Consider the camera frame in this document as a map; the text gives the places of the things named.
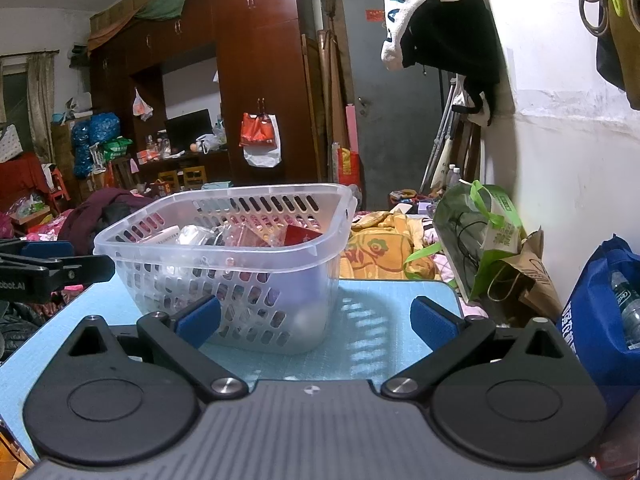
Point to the black monitor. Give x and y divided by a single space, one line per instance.
189 127

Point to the colourful round basket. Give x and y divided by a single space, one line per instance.
402 194

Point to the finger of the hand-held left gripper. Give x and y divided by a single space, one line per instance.
47 248
87 269

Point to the crumpled white plastic bag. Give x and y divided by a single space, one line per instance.
207 143

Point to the brown paper bag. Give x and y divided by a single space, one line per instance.
535 280

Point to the grey door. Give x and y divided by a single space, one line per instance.
395 135

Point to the patterned curtain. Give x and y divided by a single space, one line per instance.
40 105

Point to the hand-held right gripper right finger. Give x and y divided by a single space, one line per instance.
434 317

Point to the white plastic basket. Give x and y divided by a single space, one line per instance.
315 280

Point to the red shopping bag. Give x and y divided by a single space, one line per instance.
256 132

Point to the clear plastic water bottle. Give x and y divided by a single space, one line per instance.
458 178
451 175

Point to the wooden planks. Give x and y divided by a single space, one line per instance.
325 85

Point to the green and white shopping bag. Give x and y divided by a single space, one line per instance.
480 240

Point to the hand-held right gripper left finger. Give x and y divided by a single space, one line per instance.
200 317

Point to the orange carton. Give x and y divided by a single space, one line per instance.
150 156

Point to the white and black hanging sweater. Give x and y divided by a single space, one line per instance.
450 35

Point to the red yellow printed bag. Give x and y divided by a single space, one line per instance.
349 167

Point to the white patterned gift bag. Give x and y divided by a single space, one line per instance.
9 142

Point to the olive hanging bag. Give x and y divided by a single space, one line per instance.
625 50

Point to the dark maroon clothing heap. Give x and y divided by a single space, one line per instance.
90 215

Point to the pile of plastic-wrapped packets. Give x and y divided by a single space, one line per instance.
200 235

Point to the dark ribbed cloth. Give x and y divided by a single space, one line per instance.
20 327

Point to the large plastic water bottle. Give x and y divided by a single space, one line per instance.
627 310

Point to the small purple box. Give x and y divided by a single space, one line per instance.
426 208

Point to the blue tote bag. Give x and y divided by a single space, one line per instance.
590 340

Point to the orange yellow blanket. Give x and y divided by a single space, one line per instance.
380 250

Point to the pink board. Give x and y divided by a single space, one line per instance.
351 127

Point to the brown wooden wardrobe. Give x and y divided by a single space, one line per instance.
260 60

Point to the metal crutch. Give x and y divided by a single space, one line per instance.
436 145

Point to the red cloth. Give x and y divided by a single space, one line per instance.
20 175

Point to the blue plastic garbage sack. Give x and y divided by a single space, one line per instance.
95 135

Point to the red plastic stool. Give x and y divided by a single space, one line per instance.
58 185

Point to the cardboard box with packets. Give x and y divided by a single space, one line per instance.
30 206

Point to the small pink white plastic bag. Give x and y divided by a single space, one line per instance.
141 106

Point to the yellow wooden stool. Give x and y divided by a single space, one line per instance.
194 176
169 180

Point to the red clothes pile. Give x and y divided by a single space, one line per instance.
45 234

